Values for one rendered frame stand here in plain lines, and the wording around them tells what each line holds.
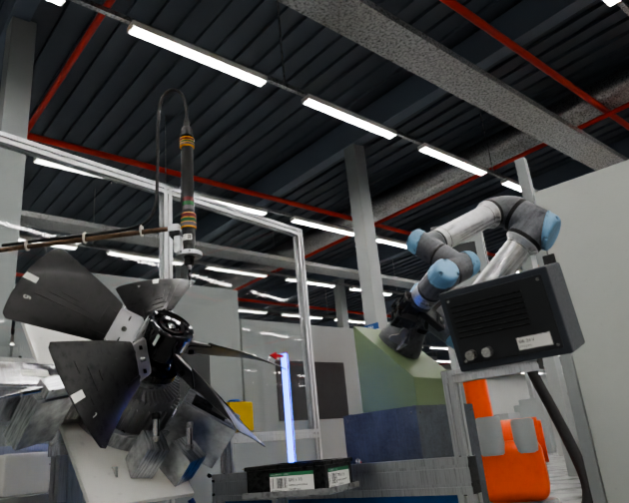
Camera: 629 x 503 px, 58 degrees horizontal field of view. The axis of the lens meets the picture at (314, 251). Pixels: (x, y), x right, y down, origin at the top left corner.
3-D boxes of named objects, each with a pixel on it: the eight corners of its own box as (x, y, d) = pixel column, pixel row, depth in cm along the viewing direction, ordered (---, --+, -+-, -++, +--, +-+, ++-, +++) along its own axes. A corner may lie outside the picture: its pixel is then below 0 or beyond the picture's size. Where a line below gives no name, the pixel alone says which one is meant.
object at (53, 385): (44, 400, 116) (34, 387, 118) (69, 394, 122) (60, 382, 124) (49, 390, 115) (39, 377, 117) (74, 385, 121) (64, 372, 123)
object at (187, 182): (180, 212, 158) (179, 146, 165) (184, 217, 162) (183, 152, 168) (192, 211, 158) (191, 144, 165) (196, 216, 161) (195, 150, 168)
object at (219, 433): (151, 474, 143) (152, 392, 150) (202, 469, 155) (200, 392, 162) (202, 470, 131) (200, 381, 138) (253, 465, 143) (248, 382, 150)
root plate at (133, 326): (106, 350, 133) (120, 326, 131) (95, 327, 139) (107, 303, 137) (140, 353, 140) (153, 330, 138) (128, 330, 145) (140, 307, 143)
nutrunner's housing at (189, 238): (180, 263, 153) (178, 117, 168) (185, 268, 157) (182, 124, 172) (194, 262, 153) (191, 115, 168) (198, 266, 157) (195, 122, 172)
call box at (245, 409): (198, 440, 186) (197, 406, 189) (222, 438, 193) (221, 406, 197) (231, 436, 176) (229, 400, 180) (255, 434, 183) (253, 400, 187)
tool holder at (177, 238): (165, 255, 153) (165, 222, 156) (174, 262, 159) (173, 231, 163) (198, 251, 152) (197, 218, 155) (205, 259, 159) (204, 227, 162)
